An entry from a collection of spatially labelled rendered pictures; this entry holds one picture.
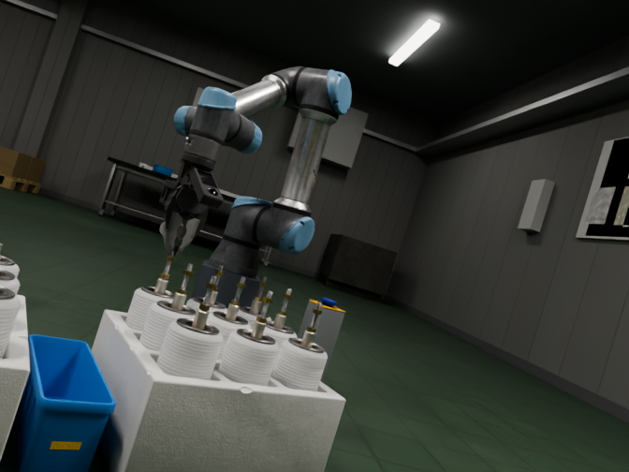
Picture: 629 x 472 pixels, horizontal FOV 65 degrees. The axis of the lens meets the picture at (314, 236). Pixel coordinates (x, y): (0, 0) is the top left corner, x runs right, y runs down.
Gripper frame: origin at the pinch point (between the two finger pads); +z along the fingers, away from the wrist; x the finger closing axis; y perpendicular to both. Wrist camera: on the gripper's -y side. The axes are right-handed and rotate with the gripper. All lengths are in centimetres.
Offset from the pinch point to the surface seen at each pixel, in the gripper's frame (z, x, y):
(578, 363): 12, -347, 37
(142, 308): 12.9, 3.7, -2.2
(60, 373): 29.6, 13.2, 3.9
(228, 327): 10.5, -7.9, -16.4
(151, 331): 14.4, 5.6, -12.7
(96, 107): -105, -146, 663
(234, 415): 21.5, -4.2, -31.3
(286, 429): 23.4, -15.7, -32.6
